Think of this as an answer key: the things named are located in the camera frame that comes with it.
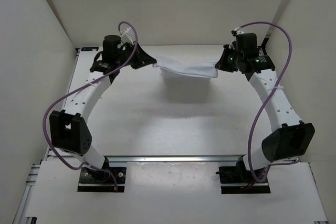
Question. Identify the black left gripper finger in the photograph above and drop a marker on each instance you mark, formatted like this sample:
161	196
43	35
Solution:
141	55
141	64

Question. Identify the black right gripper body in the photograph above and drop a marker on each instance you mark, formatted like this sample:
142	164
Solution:
233	57

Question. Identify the white skirt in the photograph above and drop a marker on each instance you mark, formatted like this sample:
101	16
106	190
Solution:
180	77

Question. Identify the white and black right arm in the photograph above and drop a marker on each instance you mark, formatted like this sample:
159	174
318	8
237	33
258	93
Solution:
305	131

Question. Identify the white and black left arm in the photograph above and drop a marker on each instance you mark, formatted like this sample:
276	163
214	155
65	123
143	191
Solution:
68	127

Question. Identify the blue left corner label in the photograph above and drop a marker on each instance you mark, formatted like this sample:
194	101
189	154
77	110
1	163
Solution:
89	48

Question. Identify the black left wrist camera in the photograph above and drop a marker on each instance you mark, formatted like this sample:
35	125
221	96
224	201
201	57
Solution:
110	48

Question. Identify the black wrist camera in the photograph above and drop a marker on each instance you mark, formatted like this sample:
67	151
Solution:
110	48
246	44

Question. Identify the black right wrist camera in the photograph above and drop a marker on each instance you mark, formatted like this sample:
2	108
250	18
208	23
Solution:
246	44

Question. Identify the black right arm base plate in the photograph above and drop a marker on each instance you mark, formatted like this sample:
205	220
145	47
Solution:
235	182

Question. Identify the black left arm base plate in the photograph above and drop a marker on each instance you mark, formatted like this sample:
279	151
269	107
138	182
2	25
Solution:
94	181

